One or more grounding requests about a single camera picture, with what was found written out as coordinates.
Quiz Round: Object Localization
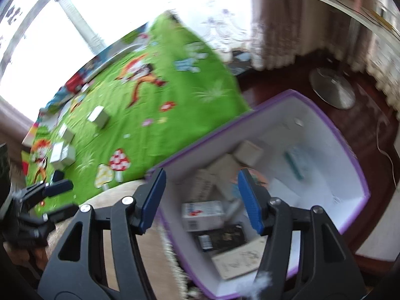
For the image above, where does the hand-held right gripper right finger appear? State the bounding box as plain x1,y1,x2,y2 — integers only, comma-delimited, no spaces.
238,169,366,300

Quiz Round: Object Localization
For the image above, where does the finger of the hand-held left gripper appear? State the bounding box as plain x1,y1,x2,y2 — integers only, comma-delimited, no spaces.
40,204,79,224
17,179,74,204

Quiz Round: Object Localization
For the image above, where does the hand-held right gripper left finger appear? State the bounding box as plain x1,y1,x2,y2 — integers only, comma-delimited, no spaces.
37,168,167,300

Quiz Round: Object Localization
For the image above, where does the long white speckled box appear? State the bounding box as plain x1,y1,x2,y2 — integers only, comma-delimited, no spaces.
206,154,241,194

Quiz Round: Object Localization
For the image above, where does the black cardboard box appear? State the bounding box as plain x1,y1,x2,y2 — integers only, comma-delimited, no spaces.
196,224,248,253

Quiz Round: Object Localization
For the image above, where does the silver grey box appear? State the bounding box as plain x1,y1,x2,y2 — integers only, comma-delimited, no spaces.
234,140,264,167

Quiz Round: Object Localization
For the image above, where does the white cardboard box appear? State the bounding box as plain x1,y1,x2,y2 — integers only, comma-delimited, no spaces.
187,168,217,204

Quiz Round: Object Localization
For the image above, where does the white box blue red label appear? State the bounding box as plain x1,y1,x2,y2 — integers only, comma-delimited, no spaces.
181,200,226,232

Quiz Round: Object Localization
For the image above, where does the teal patterned box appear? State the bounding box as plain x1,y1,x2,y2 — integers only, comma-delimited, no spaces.
284,148,308,181

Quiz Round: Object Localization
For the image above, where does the beige gold-print box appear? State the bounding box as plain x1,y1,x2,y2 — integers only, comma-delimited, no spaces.
212,235,268,281

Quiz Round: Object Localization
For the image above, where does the purple storage box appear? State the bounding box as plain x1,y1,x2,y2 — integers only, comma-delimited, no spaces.
147,89,371,299

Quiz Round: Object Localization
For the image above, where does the white box with blue label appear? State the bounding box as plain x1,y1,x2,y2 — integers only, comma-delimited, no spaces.
49,142,77,167

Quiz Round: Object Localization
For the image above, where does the white box with cursive mark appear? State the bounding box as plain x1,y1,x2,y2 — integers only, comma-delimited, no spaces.
58,124,76,144

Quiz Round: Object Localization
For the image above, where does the small white cube box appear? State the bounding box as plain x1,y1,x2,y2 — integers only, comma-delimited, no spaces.
87,105,111,129

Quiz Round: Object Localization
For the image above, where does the green printed blanket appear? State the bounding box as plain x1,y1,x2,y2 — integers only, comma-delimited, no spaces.
20,11,252,194

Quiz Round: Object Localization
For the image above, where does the window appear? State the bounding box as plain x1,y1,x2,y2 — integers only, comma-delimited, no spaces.
0,0,251,122

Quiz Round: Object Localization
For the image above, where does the dark floor item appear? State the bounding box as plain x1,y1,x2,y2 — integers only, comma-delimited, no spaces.
223,49,252,76

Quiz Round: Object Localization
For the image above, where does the brown curtain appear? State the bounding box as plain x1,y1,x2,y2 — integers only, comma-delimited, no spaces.
250,0,400,113

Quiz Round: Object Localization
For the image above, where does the sheer lace curtain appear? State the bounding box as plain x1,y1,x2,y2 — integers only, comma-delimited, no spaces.
200,4,254,57

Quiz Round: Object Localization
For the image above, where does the white cable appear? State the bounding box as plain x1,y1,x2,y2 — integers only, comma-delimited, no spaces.
376,121,397,191

